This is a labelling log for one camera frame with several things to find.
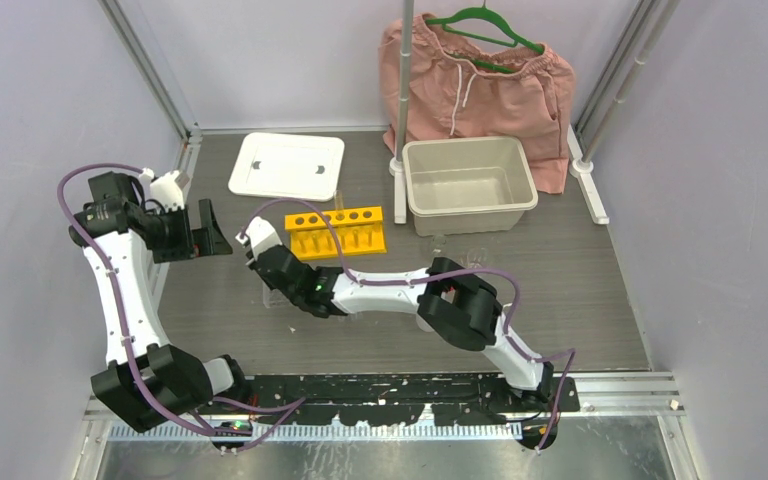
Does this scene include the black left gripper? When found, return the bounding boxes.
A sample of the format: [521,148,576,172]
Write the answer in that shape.
[144,199,231,263]

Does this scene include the clear test tube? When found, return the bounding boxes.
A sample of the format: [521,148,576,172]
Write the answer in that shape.
[334,190,345,213]

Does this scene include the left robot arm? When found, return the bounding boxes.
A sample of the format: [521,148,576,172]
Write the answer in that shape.
[57,164,252,433]

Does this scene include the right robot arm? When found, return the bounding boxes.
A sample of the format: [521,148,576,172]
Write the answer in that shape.
[246,245,555,411]

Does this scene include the clear acrylic tube rack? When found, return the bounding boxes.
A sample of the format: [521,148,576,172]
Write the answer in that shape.
[262,283,291,309]

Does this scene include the yellow test tube rack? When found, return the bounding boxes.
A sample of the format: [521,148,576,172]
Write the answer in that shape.
[284,206,387,261]

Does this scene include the white plastic bin lid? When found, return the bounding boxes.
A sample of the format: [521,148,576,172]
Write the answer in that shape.
[228,132,345,202]

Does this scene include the clear glass flask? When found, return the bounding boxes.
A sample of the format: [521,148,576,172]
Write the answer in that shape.
[425,234,447,260]

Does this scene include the grey rack pole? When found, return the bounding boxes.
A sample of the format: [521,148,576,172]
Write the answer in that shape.
[390,0,415,180]

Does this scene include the clear glass beaker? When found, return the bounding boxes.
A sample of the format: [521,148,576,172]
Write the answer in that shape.
[463,247,491,269]

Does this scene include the beige plastic bin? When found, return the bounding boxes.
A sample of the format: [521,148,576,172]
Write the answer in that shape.
[402,136,538,237]

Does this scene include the pink shorts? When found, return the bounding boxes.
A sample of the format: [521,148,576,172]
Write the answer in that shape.
[406,13,576,194]

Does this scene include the right white pole foot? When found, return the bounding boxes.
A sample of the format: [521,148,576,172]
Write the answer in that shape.
[567,126,610,226]

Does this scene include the green clothes hanger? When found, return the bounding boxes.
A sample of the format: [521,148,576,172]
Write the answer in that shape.
[424,1,546,74]

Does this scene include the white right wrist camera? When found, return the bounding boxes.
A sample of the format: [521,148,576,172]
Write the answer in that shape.
[235,216,283,266]

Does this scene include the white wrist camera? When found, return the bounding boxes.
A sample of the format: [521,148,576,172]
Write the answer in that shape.
[235,216,283,266]
[148,170,190,211]

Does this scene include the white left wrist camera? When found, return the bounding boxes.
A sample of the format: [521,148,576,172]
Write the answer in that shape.
[148,170,190,211]

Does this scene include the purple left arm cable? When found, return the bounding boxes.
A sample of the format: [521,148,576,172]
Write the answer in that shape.
[56,162,306,455]

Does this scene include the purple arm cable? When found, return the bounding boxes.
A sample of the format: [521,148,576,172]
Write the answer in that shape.
[238,197,577,453]
[56,162,306,455]

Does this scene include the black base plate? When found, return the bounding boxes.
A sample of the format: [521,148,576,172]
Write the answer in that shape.
[223,373,581,427]

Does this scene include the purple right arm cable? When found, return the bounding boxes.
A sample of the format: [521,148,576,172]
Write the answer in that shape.
[238,197,577,453]

